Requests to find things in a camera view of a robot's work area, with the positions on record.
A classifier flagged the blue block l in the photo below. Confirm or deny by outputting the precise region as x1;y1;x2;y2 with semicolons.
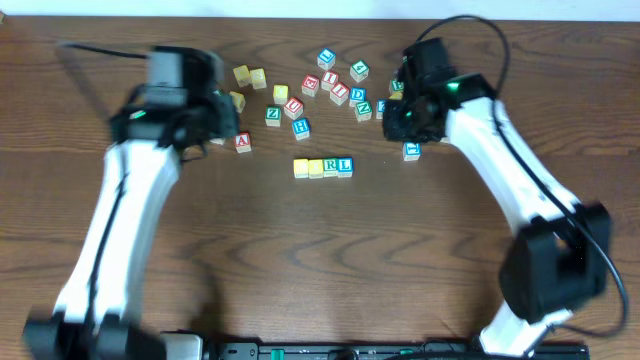
317;48;336;71
337;157;354;178

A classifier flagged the green block R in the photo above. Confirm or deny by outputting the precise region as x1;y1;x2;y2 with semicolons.
323;158;338;178

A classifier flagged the yellow block C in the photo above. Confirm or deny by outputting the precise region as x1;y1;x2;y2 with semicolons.
293;158;309;179

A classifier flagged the yellow block O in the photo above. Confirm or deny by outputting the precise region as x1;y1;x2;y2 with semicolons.
308;159;324;179

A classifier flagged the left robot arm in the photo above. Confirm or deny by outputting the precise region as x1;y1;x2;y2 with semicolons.
22;46;239;360

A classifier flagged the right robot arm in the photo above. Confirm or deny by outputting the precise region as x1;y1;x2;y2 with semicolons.
383;38;611;359

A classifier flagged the yellow block beside green L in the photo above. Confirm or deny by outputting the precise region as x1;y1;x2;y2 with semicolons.
229;91;246;113

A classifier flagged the yellow block near B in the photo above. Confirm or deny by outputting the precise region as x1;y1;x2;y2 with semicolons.
390;91;403;100

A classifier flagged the blue block T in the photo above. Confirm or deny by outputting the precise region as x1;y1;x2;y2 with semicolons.
402;142;422;161

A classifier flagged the blue block 2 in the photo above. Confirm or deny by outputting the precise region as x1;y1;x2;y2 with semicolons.
376;100;386;120

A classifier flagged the red block A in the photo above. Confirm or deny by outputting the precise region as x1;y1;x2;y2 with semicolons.
234;132;252;153

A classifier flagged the green block B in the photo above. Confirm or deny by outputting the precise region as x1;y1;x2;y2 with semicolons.
389;79;404;95

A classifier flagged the yellow block upper left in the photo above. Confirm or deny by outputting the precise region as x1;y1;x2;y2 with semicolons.
233;65;251;87

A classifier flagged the green block N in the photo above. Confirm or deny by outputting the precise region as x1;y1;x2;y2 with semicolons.
354;101;373;122

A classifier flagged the yellow block S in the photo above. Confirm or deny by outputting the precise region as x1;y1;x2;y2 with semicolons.
250;68;267;90

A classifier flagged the green block Z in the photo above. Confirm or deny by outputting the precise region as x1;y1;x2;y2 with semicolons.
265;106;282;127

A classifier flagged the blue block D centre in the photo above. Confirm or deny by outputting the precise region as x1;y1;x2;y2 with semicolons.
349;87;366;107

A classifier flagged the yellow block centre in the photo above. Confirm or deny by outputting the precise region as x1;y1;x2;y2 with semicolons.
273;84;289;105

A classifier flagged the green block 4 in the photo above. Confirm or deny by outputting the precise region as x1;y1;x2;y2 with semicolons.
350;60;370;83

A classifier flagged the red block U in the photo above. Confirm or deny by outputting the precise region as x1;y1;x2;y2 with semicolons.
283;97;304;120

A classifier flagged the red block I lower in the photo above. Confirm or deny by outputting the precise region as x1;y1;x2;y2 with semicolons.
330;82;350;106

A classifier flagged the red block i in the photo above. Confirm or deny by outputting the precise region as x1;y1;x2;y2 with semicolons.
321;70;339;91
330;82;350;106

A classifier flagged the blue block H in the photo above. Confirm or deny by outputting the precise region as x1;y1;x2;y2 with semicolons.
292;118;311;141

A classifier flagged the red block I upper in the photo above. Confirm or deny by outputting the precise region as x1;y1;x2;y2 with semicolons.
321;70;339;91

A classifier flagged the red block E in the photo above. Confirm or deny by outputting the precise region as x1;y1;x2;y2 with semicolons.
301;75;320;97

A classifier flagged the blue block top L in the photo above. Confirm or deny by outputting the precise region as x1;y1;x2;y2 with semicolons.
317;48;336;71

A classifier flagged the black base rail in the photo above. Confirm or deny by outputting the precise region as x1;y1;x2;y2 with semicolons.
202;339;591;360

